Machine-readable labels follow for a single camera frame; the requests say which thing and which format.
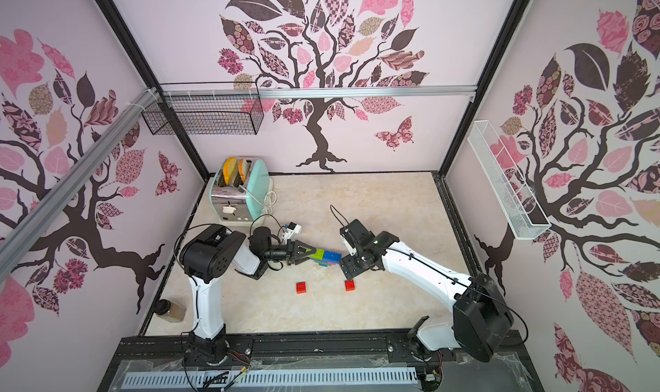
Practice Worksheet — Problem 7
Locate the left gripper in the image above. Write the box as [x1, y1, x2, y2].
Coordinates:
[263, 240, 316, 266]

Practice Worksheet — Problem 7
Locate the lime green lego brick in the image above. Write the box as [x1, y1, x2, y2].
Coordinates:
[309, 249, 325, 261]

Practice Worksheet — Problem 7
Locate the blue lego brick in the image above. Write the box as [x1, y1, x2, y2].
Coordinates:
[323, 251, 342, 264]

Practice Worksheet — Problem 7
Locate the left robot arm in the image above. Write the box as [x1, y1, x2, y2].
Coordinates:
[177, 224, 317, 360]

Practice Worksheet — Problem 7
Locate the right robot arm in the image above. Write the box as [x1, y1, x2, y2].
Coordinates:
[340, 219, 514, 363]

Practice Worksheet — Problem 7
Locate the mint green toaster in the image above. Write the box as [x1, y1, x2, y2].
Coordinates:
[208, 156, 277, 226]

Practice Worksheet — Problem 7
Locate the brown glass jar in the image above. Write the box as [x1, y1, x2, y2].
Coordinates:
[154, 299, 187, 323]

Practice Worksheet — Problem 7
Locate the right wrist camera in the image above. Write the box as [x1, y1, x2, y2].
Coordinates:
[343, 236, 358, 256]

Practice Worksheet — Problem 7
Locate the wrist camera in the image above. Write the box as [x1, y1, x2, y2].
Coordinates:
[343, 236, 358, 256]
[283, 222, 302, 241]

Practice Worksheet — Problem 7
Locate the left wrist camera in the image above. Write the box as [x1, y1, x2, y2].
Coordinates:
[283, 222, 302, 241]

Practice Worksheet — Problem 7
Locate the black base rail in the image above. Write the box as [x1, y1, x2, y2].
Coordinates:
[98, 329, 543, 391]

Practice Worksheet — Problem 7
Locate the white slotted cable duct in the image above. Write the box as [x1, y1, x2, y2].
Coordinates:
[117, 367, 419, 391]

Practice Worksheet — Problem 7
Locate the white wire shelf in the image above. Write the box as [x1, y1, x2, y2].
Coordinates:
[467, 120, 551, 241]

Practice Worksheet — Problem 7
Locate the aluminium frame bar back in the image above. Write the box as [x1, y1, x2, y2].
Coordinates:
[163, 85, 477, 99]

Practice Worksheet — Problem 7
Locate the aluminium frame bar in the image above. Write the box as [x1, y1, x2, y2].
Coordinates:
[163, 85, 477, 99]
[1, 88, 156, 280]

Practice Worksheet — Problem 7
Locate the black wire basket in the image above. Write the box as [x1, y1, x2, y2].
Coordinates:
[141, 82, 266, 136]

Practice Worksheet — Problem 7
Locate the aluminium frame bar left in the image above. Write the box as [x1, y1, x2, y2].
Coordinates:
[1, 88, 156, 280]

